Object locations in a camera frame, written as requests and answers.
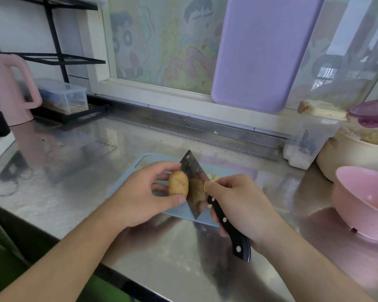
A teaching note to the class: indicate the person's right hand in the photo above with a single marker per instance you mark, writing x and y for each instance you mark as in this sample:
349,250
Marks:
252,210

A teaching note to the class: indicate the person's left hand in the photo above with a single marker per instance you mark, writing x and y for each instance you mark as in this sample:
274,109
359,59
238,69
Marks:
135,198

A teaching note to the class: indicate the person's right thumb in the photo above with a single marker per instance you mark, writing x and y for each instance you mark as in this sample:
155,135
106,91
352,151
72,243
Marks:
219,188

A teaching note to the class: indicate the person's left middle finger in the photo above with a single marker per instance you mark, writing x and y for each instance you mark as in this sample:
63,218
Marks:
160,187

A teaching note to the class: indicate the person's left thumb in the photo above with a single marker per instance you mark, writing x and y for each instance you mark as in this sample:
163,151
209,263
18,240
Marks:
171,201

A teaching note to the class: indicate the brown potato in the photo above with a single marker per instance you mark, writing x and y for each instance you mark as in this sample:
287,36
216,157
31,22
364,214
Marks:
178,183

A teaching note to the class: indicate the person's left forearm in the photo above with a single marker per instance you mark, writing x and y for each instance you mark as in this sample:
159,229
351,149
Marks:
59,264

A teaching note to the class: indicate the person's right forearm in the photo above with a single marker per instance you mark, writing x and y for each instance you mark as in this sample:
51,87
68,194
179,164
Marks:
305,267

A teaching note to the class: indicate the yellow potato slices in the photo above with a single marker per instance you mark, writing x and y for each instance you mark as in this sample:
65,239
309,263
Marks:
214,177

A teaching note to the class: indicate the light blue cutting board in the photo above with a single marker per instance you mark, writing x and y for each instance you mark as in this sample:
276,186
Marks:
135,166

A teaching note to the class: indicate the clear container with cream lid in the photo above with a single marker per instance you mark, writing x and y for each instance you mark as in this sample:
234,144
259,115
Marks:
311,135

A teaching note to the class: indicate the cream pot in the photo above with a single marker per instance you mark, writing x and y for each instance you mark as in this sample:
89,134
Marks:
340,154

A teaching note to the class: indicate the clear plastic storage box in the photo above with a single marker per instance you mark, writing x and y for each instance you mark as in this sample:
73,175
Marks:
64,95

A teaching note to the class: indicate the pink bowl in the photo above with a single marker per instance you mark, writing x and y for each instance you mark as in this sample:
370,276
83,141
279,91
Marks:
362,201

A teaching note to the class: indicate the purple cutting board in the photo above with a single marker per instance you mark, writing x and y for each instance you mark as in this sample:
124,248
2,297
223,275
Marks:
264,50

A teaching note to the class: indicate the cartoon window film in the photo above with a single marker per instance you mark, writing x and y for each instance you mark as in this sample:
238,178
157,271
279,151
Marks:
163,40

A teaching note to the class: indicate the black metal rack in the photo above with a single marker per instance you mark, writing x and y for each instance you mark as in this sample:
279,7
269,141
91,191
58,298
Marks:
55,58

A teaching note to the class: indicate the purple translucent lid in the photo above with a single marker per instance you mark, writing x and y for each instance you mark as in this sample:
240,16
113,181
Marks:
370,114

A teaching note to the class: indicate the pink kettle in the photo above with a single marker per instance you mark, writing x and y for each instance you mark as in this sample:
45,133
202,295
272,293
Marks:
6,88

